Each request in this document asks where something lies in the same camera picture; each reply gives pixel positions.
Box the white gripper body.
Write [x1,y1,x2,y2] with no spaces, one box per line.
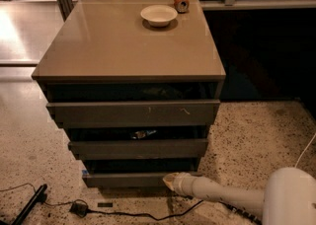
[173,173,194,196]

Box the grey top drawer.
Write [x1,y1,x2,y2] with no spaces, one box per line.
[46,100,220,128]

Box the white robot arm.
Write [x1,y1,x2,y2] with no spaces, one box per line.
[163,167,316,225]

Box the orange soda can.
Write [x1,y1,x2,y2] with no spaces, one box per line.
[174,0,190,13]

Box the black cable with adapter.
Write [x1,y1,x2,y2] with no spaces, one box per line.
[42,198,205,222]

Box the grey bottom drawer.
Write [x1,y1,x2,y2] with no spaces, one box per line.
[82,158,199,188]

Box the black bar on floor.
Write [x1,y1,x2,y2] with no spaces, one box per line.
[11,184,47,225]

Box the thin black wire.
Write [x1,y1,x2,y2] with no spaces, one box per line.
[0,183,38,194]

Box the black power strip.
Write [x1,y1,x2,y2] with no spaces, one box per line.
[226,204,262,225]

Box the white paper bowl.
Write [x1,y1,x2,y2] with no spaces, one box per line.
[140,5,178,28]

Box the grey drawer cabinet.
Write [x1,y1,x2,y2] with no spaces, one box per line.
[31,0,227,171]

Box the grey middle drawer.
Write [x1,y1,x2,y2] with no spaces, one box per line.
[68,138,208,160]

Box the grey drawer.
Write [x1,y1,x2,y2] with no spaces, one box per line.
[68,138,208,160]
[82,158,199,188]
[46,100,220,128]

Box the white power cable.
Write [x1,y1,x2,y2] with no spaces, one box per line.
[293,131,316,169]

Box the snack bag in drawer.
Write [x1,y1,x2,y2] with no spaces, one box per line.
[131,129,156,140]

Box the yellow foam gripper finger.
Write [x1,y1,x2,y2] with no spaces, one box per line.
[163,173,180,191]

